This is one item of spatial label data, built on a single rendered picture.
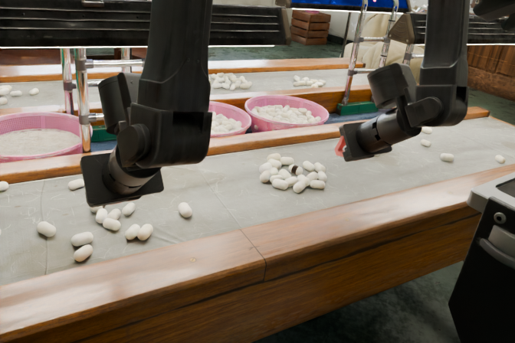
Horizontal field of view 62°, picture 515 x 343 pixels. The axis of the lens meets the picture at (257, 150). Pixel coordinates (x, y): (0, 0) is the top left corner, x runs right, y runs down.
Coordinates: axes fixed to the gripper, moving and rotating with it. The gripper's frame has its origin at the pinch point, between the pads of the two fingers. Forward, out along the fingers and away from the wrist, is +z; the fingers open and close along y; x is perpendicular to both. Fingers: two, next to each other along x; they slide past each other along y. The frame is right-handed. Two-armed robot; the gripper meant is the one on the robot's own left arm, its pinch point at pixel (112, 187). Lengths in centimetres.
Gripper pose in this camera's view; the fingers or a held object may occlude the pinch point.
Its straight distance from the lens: 70.2
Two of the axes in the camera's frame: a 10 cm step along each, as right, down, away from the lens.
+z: -4.5, 2.7, 8.5
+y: -8.6, 1.3, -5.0
